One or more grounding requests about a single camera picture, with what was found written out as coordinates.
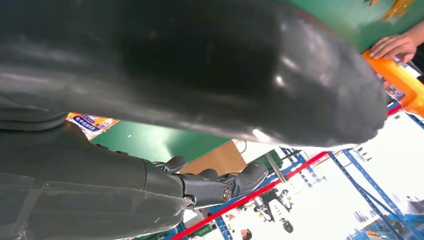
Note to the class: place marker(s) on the background person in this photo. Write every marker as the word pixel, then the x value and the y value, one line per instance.
pixel 245 234

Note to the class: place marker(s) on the blue metal rack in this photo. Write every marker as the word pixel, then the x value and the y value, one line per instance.
pixel 222 228
pixel 364 185

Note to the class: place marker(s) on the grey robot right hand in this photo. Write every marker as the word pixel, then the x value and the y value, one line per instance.
pixel 165 59

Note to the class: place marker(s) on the background robot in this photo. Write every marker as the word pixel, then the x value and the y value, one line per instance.
pixel 286 227

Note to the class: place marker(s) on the red pole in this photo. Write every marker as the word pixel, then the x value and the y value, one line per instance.
pixel 251 195

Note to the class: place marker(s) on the yellow taped film patch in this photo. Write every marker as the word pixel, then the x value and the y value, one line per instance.
pixel 397 8

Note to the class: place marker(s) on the green plastic crate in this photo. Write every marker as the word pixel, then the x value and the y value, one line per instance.
pixel 207 230
pixel 265 162

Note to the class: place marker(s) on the brown cardboard box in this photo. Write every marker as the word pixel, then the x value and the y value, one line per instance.
pixel 218 159

